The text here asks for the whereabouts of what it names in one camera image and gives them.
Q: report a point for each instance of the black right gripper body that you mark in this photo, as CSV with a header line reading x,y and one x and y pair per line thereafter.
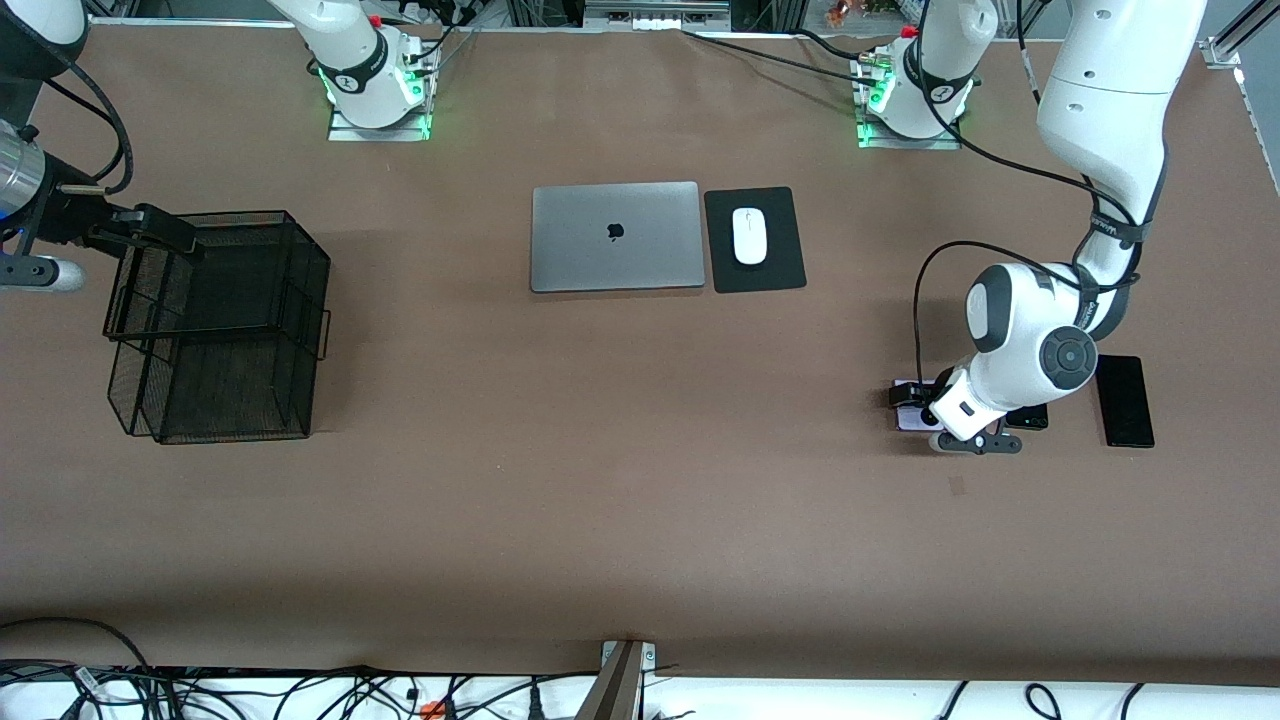
x,y
68,222

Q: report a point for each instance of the lilac flip phone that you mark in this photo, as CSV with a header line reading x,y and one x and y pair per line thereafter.
x,y
912,421

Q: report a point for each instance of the black flip phone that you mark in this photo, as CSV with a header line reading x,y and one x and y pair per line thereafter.
x,y
1030,420

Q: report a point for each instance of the black slab phone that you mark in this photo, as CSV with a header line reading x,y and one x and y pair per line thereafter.
x,y
1124,400

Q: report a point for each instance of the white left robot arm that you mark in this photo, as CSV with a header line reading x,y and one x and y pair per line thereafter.
x,y
1100,100

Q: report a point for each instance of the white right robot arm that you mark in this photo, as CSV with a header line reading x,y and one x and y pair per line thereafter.
x,y
360,70

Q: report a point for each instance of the black mouse pad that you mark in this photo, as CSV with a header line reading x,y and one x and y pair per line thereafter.
x,y
780,275

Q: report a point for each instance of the black mesh two-tier tray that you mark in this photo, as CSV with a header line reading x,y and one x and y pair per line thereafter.
x,y
250,400

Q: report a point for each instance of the white computer mouse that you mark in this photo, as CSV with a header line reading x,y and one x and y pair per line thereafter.
x,y
749,240

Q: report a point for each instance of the silver closed laptop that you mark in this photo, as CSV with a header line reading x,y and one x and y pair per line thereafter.
x,y
580,250

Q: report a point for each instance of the aluminium extrusion beam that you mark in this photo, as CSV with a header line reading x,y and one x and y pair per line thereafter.
x,y
1250,25

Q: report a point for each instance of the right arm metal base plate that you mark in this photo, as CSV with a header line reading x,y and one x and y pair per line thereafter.
x,y
345,133

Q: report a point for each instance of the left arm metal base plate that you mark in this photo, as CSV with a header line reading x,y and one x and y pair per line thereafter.
x,y
950,143

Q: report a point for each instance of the aluminium camera post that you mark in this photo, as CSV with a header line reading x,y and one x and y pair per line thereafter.
x,y
615,690

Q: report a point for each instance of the aluminium table side rail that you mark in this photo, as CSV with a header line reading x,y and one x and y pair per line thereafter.
x,y
1258,110

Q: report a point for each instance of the metal corner bracket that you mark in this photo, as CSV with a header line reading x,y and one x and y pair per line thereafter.
x,y
1222,52

